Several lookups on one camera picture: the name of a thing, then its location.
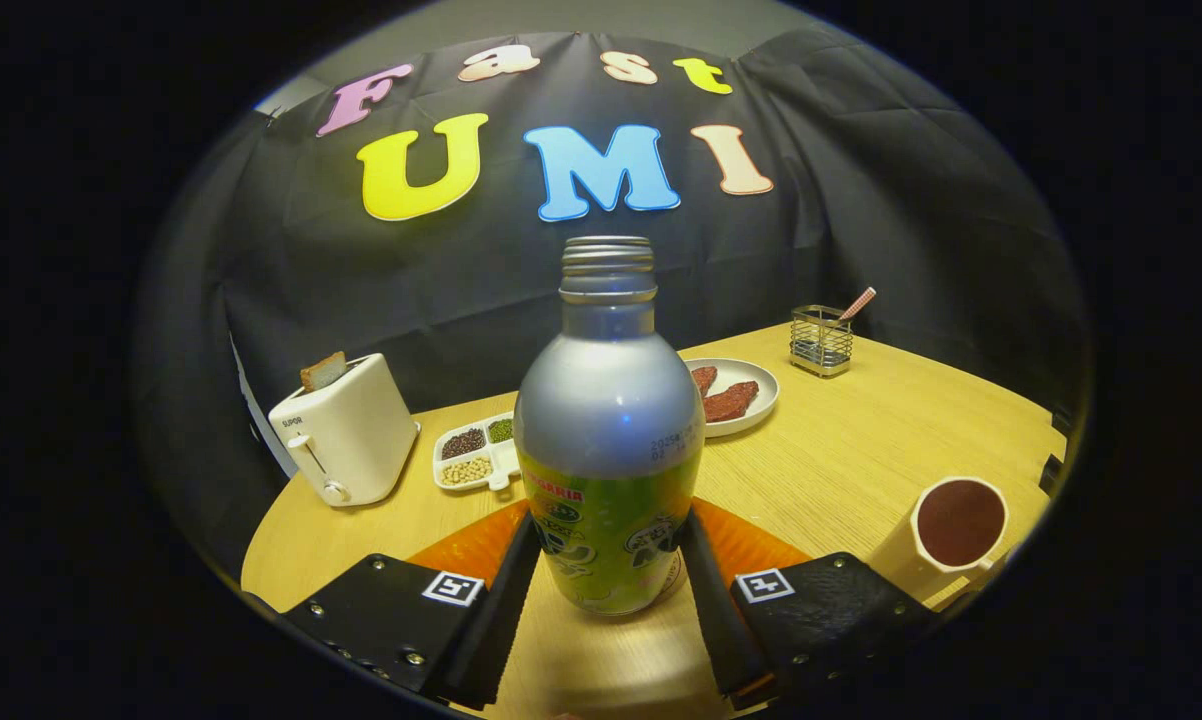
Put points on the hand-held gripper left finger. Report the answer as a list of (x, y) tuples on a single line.
[(491, 625)]

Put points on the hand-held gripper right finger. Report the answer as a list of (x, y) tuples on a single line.
[(721, 630)]

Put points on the silver and green juice bottle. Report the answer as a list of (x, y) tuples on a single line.
[(606, 400)]

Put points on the white divided dish of beans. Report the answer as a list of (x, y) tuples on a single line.
[(471, 455)]

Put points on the wooden table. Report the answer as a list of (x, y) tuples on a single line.
[(841, 450)]

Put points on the brown meat slice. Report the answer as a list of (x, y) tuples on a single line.
[(703, 380), (731, 402)]

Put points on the white toaster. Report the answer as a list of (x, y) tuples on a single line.
[(356, 440)]

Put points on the white round plate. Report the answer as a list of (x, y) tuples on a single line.
[(756, 375)]

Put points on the toast slice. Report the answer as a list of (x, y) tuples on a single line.
[(323, 371)]

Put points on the pink striped straw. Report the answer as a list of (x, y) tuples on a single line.
[(858, 304)]

